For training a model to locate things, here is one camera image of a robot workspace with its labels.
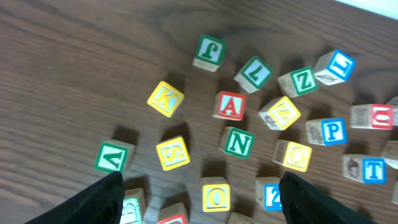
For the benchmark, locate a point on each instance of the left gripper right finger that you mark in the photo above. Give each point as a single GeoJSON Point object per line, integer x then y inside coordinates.
{"type": "Point", "coordinates": [303, 203]}

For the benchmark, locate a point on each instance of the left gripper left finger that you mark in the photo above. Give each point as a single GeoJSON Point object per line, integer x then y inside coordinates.
{"type": "Point", "coordinates": [100, 203]}

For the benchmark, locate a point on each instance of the yellow o block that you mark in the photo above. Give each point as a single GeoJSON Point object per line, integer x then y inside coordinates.
{"type": "Point", "coordinates": [216, 194]}
{"type": "Point", "coordinates": [292, 155]}

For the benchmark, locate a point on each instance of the green B block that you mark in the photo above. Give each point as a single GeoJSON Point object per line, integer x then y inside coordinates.
{"type": "Point", "coordinates": [134, 207]}

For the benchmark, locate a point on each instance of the blue 2 block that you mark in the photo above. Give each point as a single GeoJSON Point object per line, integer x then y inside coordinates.
{"type": "Point", "coordinates": [267, 193]}

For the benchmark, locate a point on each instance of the green V block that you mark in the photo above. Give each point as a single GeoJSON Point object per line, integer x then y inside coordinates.
{"type": "Point", "coordinates": [114, 155]}

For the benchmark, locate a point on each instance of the red U block lower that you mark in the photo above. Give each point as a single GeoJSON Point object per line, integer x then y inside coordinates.
{"type": "Point", "coordinates": [174, 214]}

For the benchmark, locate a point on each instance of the blue T block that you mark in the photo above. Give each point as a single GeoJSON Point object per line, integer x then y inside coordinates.
{"type": "Point", "coordinates": [364, 169]}

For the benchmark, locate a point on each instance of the blue P block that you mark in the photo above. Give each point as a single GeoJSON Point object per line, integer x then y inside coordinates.
{"type": "Point", "coordinates": [326, 132]}

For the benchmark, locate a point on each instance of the yellow S block lower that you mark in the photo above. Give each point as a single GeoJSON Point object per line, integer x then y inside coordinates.
{"type": "Point", "coordinates": [173, 153]}

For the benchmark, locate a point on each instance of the yellow s block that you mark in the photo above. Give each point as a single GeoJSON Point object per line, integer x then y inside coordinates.
{"type": "Point", "coordinates": [279, 114]}
{"type": "Point", "coordinates": [173, 153]}

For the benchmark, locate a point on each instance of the green N block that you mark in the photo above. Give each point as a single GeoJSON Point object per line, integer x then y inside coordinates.
{"type": "Point", "coordinates": [236, 142]}

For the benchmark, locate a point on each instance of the yellow S block upper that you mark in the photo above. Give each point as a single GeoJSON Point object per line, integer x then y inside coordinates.
{"type": "Point", "coordinates": [279, 114]}

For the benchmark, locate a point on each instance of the red A block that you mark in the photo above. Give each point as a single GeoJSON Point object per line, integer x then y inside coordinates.
{"type": "Point", "coordinates": [229, 105]}

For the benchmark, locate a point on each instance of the green Z block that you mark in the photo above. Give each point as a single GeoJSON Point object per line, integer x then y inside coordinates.
{"type": "Point", "coordinates": [298, 82]}

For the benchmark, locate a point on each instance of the yellow K block left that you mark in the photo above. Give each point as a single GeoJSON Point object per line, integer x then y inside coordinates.
{"type": "Point", "coordinates": [165, 99]}

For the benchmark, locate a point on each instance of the green 7 block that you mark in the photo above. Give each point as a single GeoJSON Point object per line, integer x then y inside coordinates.
{"type": "Point", "coordinates": [253, 75]}

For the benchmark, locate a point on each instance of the blue L block top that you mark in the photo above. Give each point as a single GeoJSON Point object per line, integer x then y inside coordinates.
{"type": "Point", "coordinates": [334, 67]}

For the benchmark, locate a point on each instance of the green J block top left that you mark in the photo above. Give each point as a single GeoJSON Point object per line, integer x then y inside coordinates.
{"type": "Point", "coordinates": [209, 53]}

